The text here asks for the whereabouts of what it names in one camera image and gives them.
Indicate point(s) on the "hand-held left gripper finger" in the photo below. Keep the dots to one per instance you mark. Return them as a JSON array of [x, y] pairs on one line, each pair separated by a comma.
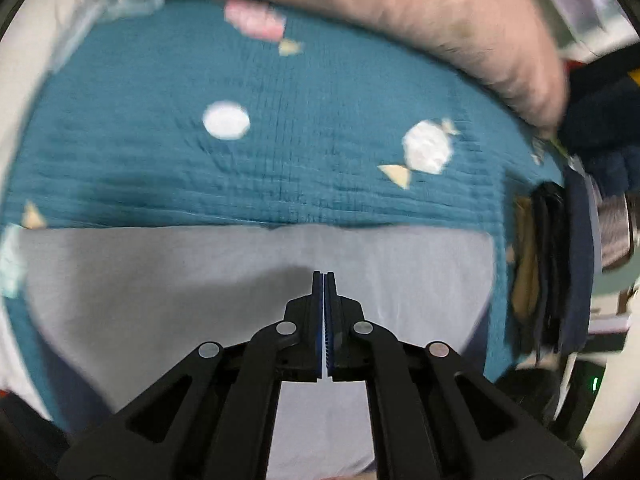
[[331, 330], [321, 330]]

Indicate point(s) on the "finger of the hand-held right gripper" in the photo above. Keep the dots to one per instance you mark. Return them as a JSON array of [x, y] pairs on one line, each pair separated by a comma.
[[550, 260]]

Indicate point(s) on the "navy grey sweatshirt orange stripes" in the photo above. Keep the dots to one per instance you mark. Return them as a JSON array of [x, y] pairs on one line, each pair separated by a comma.
[[250, 270]]

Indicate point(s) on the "metal cylinder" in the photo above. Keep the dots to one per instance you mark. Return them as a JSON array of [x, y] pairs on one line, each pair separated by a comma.
[[617, 230]]

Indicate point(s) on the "dark navy cloth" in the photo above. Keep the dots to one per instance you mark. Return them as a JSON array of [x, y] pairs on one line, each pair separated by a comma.
[[600, 110]]

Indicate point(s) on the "teal printed blanket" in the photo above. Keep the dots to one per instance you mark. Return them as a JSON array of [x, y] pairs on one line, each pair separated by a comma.
[[300, 135]]

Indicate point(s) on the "white bed frame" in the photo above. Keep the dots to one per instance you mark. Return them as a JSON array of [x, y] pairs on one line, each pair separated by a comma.
[[575, 10]]

